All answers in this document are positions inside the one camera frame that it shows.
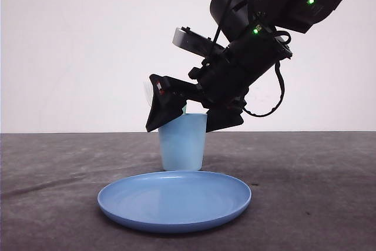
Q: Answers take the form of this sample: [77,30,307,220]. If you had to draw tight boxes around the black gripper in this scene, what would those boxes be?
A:
[146,32,292,132]

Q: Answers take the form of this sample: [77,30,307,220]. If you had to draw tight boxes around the light blue plastic cup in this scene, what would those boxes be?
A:
[158,113,207,171]

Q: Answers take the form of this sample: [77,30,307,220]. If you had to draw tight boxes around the white plastic fork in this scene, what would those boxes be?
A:
[143,81,153,107]

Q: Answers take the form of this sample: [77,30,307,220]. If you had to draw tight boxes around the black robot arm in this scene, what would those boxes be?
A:
[146,0,342,132]

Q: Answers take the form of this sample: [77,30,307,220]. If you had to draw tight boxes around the blue plastic plate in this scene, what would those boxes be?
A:
[97,171,252,233]

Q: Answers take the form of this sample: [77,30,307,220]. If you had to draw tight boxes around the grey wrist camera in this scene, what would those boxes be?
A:
[173,27,213,58]

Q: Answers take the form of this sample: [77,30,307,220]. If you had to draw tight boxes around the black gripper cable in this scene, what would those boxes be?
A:
[211,0,292,117]

